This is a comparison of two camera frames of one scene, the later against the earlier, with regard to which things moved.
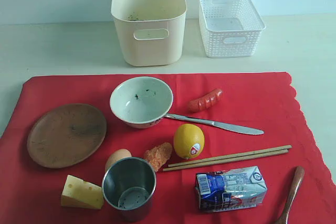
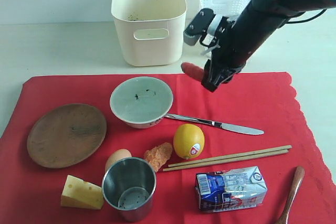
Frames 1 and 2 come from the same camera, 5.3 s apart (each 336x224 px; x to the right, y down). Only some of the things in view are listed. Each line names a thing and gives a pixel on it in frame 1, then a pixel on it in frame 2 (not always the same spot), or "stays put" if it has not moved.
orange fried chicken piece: x=157 y=156 stays put
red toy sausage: x=205 y=102 → x=192 y=70
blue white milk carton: x=232 y=189 stays put
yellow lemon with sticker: x=188 y=141 stays put
